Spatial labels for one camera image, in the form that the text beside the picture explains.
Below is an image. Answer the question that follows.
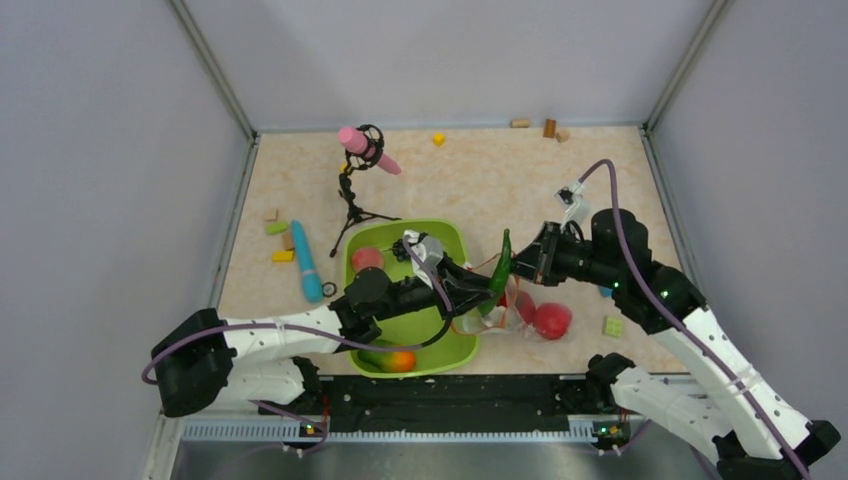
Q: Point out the tan wooden block left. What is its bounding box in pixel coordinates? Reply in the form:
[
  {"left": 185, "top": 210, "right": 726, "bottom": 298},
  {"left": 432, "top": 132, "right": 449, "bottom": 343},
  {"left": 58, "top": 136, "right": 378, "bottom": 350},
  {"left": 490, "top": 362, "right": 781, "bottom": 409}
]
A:
[{"left": 281, "top": 231, "right": 295, "bottom": 251}]

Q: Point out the clear zip top bag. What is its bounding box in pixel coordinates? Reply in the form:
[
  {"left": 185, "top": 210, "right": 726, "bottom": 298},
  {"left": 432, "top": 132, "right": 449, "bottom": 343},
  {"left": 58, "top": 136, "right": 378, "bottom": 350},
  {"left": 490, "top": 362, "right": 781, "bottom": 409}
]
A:
[{"left": 451, "top": 276, "right": 574, "bottom": 342}]

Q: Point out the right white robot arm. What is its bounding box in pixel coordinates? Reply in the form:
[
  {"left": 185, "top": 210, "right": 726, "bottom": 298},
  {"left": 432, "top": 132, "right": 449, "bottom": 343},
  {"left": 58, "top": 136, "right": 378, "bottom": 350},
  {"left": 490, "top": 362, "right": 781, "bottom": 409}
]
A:
[{"left": 512, "top": 209, "right": 840, "bottom": 479}]

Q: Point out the green chili pepper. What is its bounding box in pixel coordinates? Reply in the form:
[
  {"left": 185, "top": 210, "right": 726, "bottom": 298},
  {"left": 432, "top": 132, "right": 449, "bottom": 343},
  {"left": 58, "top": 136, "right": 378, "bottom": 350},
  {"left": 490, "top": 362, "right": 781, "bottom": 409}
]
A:
[{"left": 478, "top": 229, "right": 512, "bottom": 316}]

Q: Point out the red tomato with stem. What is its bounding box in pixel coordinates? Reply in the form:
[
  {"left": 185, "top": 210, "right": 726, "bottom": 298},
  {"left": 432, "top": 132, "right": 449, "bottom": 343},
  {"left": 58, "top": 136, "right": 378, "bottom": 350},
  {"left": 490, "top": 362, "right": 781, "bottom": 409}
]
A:
[{"left": 532, "top": 303, "right": 573, "bottom": 340}]

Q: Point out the black grape bunch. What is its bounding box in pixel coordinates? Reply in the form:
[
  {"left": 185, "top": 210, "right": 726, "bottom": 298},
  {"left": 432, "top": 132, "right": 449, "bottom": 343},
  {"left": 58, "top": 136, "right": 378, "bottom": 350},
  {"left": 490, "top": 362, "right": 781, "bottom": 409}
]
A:
[{"left": 390, "top": 239, "right": 411, "bottom": 263}]

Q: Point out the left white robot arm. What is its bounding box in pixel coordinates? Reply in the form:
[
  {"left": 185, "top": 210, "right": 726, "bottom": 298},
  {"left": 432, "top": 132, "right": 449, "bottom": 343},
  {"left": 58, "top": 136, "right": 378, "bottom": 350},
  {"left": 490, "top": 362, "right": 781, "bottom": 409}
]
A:
[{"left": 141, "top": 258, "right": 497, "bottom": 418}]

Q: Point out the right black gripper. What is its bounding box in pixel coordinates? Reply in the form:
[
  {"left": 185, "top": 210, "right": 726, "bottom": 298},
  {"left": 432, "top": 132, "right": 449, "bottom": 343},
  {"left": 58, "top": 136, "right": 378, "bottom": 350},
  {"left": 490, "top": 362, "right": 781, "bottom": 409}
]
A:
[{"left": 500, "top": 220, "right": 621, "bottom": 289}]

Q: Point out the pink toy microphone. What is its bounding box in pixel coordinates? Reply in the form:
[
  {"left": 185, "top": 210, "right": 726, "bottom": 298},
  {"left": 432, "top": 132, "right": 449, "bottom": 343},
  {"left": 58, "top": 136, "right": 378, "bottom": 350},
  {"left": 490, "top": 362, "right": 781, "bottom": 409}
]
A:
[{"left": 337, "top": 124, "right": 402, "bottom": 175}]

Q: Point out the green cylinder block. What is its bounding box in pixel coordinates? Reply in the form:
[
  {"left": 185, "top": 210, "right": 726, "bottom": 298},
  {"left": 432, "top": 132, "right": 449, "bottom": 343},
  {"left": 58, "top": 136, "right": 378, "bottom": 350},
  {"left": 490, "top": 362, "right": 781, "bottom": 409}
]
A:
[{"left": 264, "top": 221, "right": 289, "bottom": 236}]

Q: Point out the green plastic tray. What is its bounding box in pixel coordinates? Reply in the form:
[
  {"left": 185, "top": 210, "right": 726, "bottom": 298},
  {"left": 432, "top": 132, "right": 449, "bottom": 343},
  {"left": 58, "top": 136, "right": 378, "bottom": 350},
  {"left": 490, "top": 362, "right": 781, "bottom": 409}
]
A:
[{"left": 344, "top": 219, "right": 480, "bottom": 379}]

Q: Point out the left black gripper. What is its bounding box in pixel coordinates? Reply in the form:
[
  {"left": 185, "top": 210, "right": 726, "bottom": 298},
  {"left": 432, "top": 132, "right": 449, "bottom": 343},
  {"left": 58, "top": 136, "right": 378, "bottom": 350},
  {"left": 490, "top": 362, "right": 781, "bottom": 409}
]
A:
[{"left": 373, "top": 253, "right": 498, "bottom": 322}]

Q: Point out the yellow rectangular block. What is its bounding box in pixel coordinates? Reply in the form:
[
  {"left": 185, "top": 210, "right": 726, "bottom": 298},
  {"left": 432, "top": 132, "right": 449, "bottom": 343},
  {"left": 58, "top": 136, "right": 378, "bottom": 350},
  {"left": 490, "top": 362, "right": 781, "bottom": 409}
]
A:
[{"left": 271, "top": 250, "right": 295, "bottom": 263}]

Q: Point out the light green lego brick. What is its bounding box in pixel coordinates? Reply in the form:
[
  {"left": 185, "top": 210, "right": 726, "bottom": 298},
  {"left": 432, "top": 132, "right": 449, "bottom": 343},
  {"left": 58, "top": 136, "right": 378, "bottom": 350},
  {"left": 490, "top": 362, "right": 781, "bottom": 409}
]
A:
[{"left": 602, "top": 315, "right": 625, "bottom": 339}]

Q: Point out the green orange mango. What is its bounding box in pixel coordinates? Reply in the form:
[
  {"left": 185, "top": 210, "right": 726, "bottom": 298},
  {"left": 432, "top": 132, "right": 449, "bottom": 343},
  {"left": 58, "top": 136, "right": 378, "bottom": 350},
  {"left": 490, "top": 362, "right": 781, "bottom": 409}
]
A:
[{"left": 356, "top": 350, "right": 417, "bottom": 374}]

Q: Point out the pink peach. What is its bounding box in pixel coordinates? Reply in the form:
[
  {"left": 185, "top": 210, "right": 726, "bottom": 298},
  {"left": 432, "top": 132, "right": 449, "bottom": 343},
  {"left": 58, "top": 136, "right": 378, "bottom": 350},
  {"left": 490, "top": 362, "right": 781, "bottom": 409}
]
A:
[{"left": 350, "top": 246, "right": 385, "bottom": 273}]

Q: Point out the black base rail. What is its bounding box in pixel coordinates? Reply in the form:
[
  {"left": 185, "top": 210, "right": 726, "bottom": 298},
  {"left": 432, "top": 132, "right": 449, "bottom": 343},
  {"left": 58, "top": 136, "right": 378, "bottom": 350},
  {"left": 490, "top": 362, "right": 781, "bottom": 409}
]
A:
[{"left": 284, "top": 374, "right": 620, "bottom": 434}]

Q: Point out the poker chip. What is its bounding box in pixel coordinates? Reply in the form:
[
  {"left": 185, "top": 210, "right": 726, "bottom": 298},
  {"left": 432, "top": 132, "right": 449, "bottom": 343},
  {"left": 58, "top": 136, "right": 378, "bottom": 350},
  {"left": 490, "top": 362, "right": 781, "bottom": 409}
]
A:
[{"left": 322, "top": 282, "right": 337, "bottom": 298}]

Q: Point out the brown wooden block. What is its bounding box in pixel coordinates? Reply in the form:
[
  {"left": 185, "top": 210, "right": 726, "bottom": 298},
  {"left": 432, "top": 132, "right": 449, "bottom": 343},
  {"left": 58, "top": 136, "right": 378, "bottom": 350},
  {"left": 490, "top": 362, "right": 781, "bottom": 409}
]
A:
[{"left": 542, "top": 118, "right": 557, "bottom": 139}]

